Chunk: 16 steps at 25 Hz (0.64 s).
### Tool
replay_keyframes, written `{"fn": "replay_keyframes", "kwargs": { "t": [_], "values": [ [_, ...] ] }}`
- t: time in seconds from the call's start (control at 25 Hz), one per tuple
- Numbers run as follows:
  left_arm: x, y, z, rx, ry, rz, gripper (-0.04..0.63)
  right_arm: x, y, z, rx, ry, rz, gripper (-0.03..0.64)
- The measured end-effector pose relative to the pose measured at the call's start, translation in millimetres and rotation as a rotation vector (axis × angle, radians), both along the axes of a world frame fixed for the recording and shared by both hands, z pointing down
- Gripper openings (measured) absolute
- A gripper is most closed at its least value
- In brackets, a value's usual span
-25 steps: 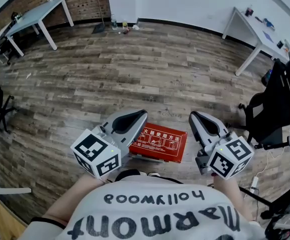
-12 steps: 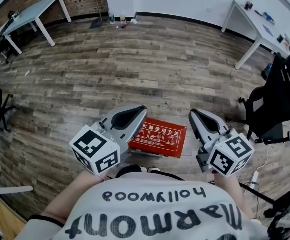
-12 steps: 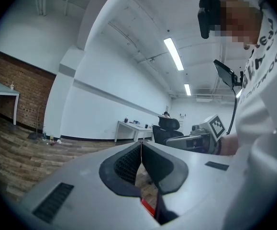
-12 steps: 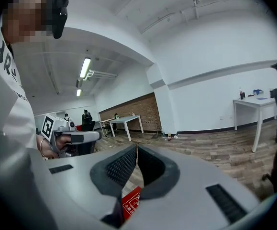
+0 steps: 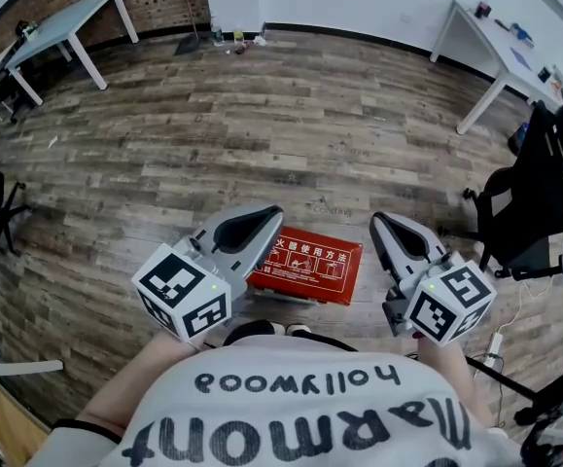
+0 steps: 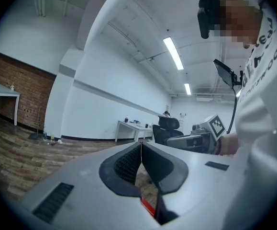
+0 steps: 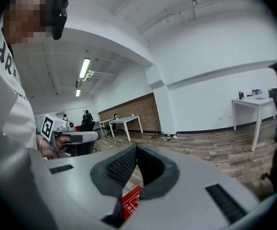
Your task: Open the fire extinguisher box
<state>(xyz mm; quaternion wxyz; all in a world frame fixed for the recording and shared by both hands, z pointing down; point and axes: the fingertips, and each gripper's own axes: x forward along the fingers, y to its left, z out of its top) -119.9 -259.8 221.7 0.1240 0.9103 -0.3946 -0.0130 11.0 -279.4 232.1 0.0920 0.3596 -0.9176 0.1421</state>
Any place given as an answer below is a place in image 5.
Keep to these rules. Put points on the yellow bottle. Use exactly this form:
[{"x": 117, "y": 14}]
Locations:
[{"x": 239, "y": 36}]

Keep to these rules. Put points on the broom with dark head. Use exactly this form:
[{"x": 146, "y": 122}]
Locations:
[{"x": 186, "y": 46}]

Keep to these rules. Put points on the white power strip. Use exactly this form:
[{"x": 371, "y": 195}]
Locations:
[{"x": 496, "y": 344}]

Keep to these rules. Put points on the blue sheet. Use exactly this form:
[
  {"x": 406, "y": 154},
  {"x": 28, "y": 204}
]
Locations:
[{"x": 520, "y": 59}]

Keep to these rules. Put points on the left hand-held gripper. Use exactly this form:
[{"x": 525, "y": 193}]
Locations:
[{"x": 179, "y": 290}]

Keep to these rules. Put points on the person's left forearm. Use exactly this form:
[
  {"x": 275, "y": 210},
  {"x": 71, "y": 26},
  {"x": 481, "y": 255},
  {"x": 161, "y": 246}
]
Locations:
[{"x": 135, "y": 382}]

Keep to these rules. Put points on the clear plastic bottle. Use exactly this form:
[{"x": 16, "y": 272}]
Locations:
[{"x": 218, "y": 34}]

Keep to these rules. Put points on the black cup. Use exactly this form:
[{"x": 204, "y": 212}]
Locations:
[{"x": 482, "y": 11}]

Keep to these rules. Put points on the dark green table item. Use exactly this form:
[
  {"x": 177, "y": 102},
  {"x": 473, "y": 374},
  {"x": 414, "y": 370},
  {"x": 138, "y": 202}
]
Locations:
[{"x": 27, "y": 31}]

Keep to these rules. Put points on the white shirt with black lettering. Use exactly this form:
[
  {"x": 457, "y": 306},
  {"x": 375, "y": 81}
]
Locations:
[{"x": 286, "y": 406}]

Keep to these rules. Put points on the black equipment stand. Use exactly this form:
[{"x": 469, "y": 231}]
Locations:
[{"x": 504, "y": 380}]

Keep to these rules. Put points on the black trousers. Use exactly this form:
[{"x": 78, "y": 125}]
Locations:
[{"x": 252, "y": 331}]

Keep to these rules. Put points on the person's left white shoe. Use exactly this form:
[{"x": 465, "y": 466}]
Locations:
[{"x": 279, "y": 329}]

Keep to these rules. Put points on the white desk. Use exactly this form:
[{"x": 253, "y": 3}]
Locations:
[{"x": 490, "y": 42}]

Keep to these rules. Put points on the person's white shoe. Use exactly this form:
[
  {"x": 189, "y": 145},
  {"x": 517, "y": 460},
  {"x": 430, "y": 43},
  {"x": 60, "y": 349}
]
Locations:
[
  {"x": 279, "y": 329},
  {"x": 298, "y": 329}
]

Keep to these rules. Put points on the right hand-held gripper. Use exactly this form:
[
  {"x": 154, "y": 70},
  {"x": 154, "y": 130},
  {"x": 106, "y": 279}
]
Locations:
[{"x": 448, "y": 304}]

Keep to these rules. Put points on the black waste bin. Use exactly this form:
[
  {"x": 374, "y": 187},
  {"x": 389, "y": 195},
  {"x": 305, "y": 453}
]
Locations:
[{"x": 518, "y": 139}]

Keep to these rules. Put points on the blue desk item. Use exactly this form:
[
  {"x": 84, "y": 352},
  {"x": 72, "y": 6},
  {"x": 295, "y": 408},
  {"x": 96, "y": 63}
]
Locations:
[{"x": 521, "y": 33}]

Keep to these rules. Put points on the person's right white shoe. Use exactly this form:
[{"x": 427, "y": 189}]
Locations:
[{"x": 298, "y": 329}]

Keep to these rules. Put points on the crumpled white paper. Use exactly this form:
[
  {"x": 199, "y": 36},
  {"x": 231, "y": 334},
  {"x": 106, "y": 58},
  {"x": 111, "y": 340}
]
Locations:
[{"x": 259, "y": 41}]

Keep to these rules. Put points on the white metal frame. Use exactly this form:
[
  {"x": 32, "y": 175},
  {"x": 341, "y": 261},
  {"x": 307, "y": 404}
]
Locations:
[{"x": 23, "y": 367}]

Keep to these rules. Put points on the person's right forearm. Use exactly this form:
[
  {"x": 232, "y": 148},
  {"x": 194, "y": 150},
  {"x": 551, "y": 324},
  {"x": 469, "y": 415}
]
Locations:
[{"x": 448, "y": 382}]

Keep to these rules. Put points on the small black box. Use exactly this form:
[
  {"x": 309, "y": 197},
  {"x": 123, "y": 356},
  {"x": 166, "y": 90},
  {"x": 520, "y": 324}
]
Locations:
[{"x": 544, "y": 75}]

